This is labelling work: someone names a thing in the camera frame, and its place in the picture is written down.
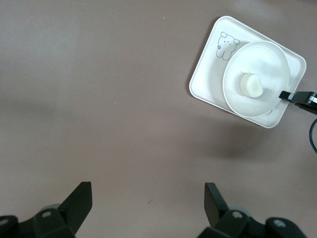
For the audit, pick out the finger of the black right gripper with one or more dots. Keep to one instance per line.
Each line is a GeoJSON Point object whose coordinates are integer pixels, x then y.
{"type": "Point", "coordinates": [299, 97]}
{"type": "Point", "coordinates": [310, 107]}

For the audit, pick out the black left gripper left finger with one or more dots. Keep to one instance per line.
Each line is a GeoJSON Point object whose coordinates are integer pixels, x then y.
{"type": "Point", "coordinates": [62, 218]}

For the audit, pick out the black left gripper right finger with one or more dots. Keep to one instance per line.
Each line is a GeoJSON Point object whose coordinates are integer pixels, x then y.
{"type": "Point", "coordinates": [223, 218]}

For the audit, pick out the white steamed bun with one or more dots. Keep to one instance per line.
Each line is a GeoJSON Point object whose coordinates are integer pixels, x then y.
{"type": "Point", "coordinates": [251, 85]}

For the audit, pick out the cream round plate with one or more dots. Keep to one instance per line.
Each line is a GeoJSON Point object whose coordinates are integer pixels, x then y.
{"type": "Point", "coordinates": [260, 59]}

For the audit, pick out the cream rabbit print tray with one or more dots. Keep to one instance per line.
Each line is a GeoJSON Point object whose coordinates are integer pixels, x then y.
{"type": "Point", "coordinates": [208, 74]}

